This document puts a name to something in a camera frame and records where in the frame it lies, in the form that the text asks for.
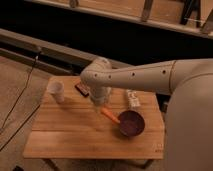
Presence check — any orange pepper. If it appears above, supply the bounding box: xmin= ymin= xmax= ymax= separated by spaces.
xmin=101 ymin=107 xmax=120 ymax=124

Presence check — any wooden table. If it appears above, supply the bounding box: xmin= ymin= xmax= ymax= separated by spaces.
xmin=23 ymin=76 xmax=164 ymax=159

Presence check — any dark brown small box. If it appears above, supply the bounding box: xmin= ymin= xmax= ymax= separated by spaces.
xmin=75 ymin=82 xmax=89 ymax=97

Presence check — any black cable on floor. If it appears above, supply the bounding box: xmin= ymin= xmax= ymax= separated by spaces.
xmin=0 ymin=49 xmax=43 ymax=152

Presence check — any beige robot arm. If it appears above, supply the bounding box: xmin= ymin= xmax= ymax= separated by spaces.
xmin=80 ymin=57 xmax=213 ymax=171

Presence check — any white paper cup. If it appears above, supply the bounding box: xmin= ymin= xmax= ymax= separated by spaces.
xmin=47 ymin=81 xmax=64 ymax=103

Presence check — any dark purple ceramic bowl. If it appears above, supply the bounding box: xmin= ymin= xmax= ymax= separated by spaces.
xmin=118 ymin=110 xmax=145 ymax=137

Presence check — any white tube bottle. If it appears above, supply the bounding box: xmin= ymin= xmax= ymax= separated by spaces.
xmin=126 ymin=89 xmax=141 ymax=109

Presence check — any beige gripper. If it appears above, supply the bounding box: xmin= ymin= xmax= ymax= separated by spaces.
xmin=90 ymin=87 xmax=111 ymax=106

